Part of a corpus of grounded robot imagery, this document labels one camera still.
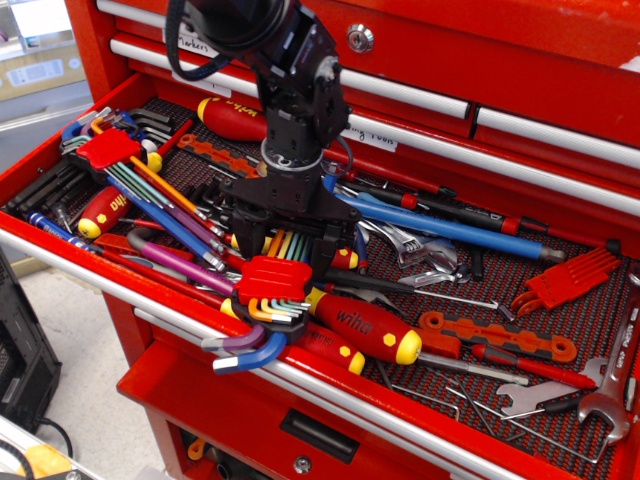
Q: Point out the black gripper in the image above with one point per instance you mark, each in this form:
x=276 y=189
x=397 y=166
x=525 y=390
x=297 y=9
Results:
x=282 y=196

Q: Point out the rainbow allen key set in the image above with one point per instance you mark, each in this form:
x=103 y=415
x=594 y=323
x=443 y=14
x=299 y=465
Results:
x=112 y=153
x=280 y=273

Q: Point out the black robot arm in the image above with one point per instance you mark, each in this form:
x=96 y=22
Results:
x=297 y=70

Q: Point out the orange black key holder back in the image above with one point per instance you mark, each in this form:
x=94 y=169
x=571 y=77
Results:
x=221 y=160

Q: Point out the long blue hex key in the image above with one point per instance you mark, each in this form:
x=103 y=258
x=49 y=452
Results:
x=374 y=209

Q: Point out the black Torx key set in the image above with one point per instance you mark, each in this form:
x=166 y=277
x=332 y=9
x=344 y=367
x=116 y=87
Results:
x=210 y=201

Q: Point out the purple long hex key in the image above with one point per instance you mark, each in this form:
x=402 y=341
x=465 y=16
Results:
x=170 y=260

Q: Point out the black Allen key set left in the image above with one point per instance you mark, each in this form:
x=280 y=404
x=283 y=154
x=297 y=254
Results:
x=59 y=180

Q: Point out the red key holder right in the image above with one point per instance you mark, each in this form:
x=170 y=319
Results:
x=566 y=282

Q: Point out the loose thin hex key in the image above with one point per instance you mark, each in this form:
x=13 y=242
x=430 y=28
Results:
x=531 y=432

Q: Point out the large red Wiha screwdriver front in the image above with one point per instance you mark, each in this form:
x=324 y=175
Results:
x=379 y=334

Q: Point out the large red wiha screwdriver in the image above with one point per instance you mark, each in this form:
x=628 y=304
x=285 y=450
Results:
x=379 y=334
x=236 y=122

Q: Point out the slim red screwdriver front edge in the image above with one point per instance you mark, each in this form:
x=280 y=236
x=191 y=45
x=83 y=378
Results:
x=335 y=348

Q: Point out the white cutting tools label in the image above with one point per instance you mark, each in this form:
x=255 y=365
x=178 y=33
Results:
x=370 y=139

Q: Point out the large red Wiha screwdriver back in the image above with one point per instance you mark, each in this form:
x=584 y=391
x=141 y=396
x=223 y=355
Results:
x=236 y=122

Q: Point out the chrome adjustable wrench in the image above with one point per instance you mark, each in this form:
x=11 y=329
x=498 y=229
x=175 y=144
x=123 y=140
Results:
x=413 y=249

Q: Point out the small red Wiha screwdriver left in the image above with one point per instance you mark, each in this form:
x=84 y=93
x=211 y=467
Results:
x=103 y=212

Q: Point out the silver cabinet lock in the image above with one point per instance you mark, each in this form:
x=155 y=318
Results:
x=360 y=38

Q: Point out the red tool chest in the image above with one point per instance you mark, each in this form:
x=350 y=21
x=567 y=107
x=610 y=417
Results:
x=523 y=108

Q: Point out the white Markers label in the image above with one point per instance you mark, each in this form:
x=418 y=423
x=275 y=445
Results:
x=190 y=42

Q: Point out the black red precision screwdriver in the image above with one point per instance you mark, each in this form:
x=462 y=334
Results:
x=476 y=217

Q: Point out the blue pen screwdriver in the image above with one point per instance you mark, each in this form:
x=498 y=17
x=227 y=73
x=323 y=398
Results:
x=47 y=225

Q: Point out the black computer case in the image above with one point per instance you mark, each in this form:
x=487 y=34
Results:
x=30 y=370

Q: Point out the flat thin steel spanner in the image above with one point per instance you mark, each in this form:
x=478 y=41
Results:
x=526 y=398

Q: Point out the small red screwdriver right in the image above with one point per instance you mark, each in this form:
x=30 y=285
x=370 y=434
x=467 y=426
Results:
x=498 y=356

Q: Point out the large chrome open-end wrench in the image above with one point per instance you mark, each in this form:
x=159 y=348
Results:
x=608 y=401

